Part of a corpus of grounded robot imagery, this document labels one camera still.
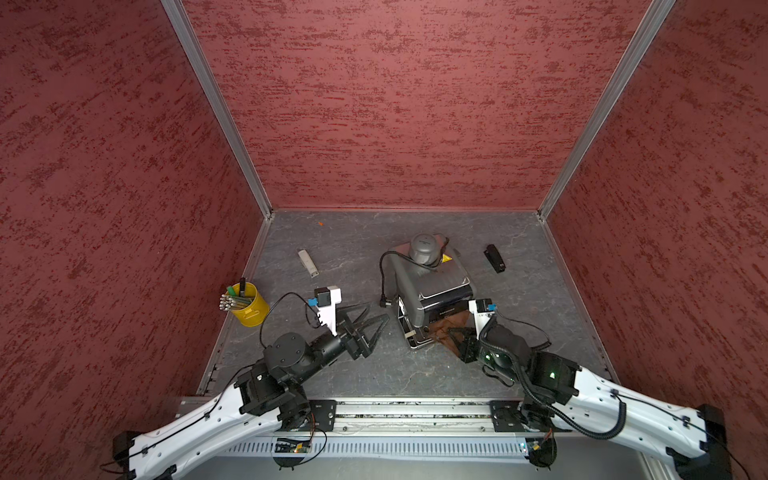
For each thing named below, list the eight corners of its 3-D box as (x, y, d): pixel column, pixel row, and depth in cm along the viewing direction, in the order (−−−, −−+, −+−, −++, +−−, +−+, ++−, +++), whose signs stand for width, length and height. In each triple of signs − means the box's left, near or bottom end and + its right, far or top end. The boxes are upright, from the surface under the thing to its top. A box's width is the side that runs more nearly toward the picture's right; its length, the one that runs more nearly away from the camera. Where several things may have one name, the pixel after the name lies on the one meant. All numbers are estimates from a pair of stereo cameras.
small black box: (494, 273, 105) (497, 267, 102) (482, 251, 111) (484, 245, 109) (503, 271, 106) (506, 265, 103) (491, 249, 112) (493, 243, 109)
